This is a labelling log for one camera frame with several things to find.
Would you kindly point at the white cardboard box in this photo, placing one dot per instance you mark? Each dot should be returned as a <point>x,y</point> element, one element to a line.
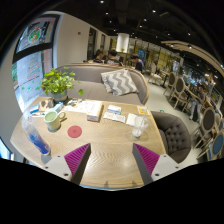
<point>95,115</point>

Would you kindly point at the clear blue-label water bottle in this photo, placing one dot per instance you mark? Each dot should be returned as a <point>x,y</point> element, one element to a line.
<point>36,140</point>

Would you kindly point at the flat round red coaster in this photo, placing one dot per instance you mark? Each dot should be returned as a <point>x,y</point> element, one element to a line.
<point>74,131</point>

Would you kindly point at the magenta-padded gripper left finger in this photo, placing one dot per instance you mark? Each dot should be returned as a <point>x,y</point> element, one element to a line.
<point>75,160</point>

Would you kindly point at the yellow card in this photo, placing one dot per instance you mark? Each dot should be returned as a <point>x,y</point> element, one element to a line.
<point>143,110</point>

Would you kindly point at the pale green mug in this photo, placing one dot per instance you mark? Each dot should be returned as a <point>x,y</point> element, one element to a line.
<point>52,121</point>

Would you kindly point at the grey tufted armchair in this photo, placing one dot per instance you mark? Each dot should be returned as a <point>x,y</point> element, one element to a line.
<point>175,133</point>

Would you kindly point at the grey curved sofa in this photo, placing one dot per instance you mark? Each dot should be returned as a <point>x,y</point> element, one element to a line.
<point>90,90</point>

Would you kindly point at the group of ceiling spotlights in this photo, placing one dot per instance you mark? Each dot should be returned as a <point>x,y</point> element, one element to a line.
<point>154,11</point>

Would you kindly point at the blue and white box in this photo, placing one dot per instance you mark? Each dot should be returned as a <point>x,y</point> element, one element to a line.
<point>34,109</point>

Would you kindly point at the green potted plant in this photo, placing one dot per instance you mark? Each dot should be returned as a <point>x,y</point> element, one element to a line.
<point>58,83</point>

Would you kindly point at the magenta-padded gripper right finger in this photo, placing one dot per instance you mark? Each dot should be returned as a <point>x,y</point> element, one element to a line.
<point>148,160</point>

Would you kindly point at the clear plastic cup with straw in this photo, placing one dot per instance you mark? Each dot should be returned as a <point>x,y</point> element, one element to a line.
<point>136,131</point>

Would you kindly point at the white green tube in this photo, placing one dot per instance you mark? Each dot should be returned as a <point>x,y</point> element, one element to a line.
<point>37,114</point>

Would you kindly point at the white leaflet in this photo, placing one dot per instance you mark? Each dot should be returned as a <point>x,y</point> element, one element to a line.
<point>114,117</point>

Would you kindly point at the white printed menu sheet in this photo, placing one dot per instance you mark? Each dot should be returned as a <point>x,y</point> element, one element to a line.
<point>78,106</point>

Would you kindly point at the dark framed wall poster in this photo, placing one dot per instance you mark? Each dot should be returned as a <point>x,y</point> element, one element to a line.
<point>38,33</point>

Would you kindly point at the white paper napkin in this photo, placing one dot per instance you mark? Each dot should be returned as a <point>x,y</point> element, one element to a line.
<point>131,120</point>

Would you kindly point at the group of wooden dining chairs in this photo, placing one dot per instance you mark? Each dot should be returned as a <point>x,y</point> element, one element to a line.
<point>180,86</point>

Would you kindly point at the white blue booklet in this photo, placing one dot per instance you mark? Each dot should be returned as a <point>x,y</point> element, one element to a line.
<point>114,109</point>

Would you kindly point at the small light blue carton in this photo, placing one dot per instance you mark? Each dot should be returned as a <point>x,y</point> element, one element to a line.
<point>58,107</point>

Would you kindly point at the grey white chevron pillow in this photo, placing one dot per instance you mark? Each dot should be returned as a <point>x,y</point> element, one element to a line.
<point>120,82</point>

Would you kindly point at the white round column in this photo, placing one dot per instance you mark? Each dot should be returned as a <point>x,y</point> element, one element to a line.
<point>122,42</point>

